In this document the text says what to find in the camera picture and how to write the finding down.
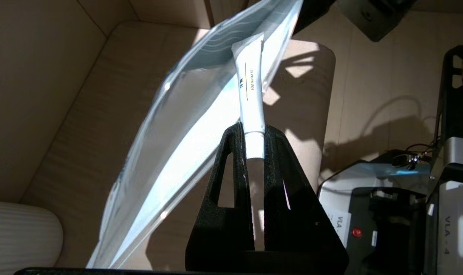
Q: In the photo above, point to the red emergency stop button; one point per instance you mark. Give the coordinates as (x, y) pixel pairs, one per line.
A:
(356, 232)

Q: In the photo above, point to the beige wooden desk with hutch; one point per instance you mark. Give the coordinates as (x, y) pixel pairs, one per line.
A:
(82, 114)

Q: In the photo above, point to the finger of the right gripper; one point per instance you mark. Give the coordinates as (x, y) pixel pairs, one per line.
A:
(313, 11)

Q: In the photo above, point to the white ribbed ceramic mug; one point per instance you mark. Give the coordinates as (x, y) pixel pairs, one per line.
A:
(21, 233)

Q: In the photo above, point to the white plastic object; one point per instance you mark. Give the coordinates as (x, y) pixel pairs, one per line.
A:
(252, 99)

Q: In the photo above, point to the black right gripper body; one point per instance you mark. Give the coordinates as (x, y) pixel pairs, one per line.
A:
(376, 17)

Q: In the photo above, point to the grey black robot base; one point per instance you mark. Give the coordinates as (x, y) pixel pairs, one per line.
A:
(391, 229)

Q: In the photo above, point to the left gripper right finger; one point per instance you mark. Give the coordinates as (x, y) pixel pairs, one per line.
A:
(304, 236)

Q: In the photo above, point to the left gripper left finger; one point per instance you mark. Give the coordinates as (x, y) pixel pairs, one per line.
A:
(220, 240)

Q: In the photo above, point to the white floral zip pouch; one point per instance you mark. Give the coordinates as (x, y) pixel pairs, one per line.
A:
(178, 133)

